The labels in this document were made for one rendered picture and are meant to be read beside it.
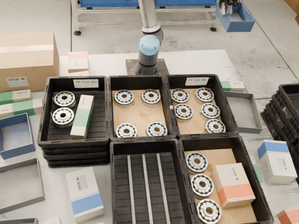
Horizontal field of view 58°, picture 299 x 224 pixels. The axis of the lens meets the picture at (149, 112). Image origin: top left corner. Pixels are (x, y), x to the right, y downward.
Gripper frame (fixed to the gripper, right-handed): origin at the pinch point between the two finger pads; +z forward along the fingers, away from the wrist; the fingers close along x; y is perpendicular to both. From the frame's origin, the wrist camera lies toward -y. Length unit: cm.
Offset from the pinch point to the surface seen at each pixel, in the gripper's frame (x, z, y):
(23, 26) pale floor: -163, 98, -153
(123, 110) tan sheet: -63, 23, 43
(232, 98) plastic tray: 6, 42, 28
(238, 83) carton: 11.3, 36.9, 21.2
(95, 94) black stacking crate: -76, 22, 30
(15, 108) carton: -119, 25, 31
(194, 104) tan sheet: -24, 27, 41
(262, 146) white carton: 8, 37, 67
